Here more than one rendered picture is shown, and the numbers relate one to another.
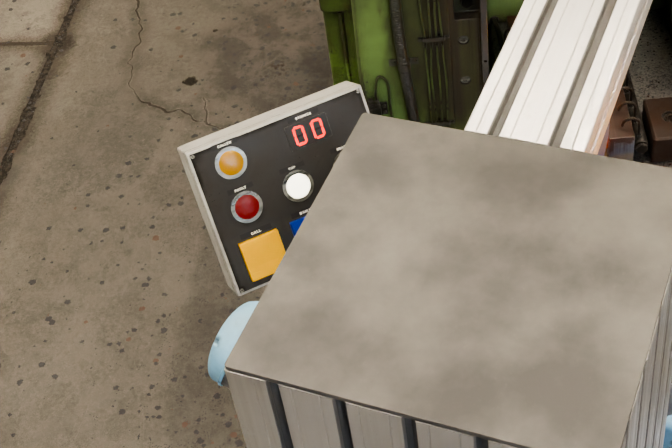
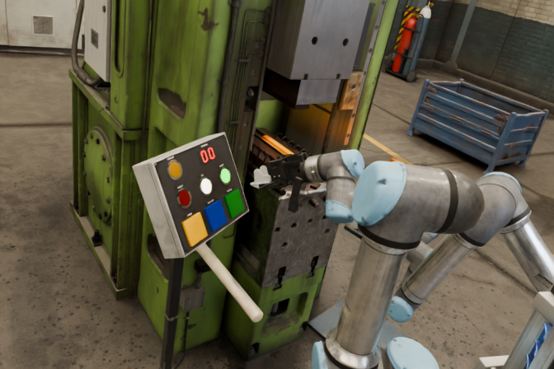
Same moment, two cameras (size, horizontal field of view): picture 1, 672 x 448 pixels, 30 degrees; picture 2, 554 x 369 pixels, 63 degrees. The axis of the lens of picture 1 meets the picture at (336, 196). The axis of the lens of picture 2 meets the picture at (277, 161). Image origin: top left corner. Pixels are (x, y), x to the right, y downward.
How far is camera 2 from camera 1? 136 cm
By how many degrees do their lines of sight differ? 43
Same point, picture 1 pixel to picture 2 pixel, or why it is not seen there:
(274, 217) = (197, 205)
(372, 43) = (205, 123)
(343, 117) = (220, 148)
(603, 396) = not seen: outside the picture
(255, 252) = (191, 226)
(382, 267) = not seen: outside the picture
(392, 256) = not seen: outside the picture
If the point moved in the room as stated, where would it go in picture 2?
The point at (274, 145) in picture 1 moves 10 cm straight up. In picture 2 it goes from (193, 161) to (197, 129)
